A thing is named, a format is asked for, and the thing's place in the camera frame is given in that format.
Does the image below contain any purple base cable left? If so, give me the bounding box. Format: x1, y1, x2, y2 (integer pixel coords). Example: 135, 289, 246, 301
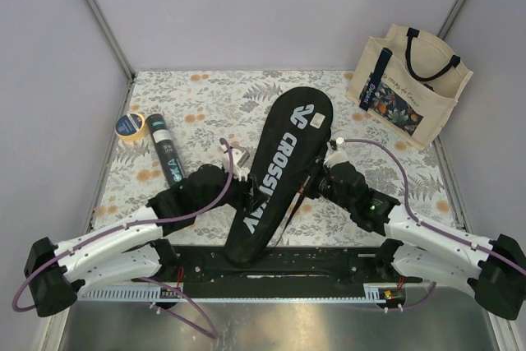
139, 276, 219, 342

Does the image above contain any floral patterned table mat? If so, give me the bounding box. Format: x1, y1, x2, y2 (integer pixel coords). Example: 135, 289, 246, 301
89, 69, 460, 247

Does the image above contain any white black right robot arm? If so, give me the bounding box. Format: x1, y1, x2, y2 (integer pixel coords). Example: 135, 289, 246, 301
307, 162, 525, 321

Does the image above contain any aluminium frame post left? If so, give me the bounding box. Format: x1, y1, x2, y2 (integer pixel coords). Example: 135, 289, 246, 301
83, 0, 136, 81

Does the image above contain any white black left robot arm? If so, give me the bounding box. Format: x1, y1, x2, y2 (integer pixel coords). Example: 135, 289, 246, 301
23, 164, 269, 317

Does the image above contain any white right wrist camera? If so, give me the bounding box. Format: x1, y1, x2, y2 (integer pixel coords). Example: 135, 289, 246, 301
324, 137, 348, 169

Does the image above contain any yellow masking tape roll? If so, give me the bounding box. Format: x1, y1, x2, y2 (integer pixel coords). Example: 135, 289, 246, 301
114, 113, 146, 142

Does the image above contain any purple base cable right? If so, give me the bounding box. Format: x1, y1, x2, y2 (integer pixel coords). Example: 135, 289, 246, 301
385, 270, 439, 313

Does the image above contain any cream canvas tote bag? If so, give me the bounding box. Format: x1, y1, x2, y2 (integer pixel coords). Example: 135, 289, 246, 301
346, 24, 473, 150

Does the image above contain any black Crossway racket cover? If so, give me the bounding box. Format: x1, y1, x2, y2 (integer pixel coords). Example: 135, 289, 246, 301
224, 87, 334, 266

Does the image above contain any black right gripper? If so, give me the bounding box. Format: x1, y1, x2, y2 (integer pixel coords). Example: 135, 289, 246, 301
283, 157, 354, 213

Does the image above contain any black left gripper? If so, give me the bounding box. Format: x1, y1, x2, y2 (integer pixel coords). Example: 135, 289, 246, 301
196, 165, 269, 215

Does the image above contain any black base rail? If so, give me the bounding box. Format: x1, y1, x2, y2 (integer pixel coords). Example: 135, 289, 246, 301
80, 246, 420, 308

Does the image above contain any black Boka shuttlecock tube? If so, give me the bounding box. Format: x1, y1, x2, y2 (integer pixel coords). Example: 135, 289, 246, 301
146, 113, 186, 187

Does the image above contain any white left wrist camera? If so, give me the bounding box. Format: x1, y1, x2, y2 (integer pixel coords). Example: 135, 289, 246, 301
221, 144, 250, 179

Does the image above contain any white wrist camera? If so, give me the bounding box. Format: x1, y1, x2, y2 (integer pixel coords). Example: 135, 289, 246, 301
221, 144, 250, 179
324, 137, 348, 169

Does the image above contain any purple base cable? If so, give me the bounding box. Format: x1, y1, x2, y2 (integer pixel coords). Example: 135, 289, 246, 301
139, 276, 219, 342
385, 270, 439, 313

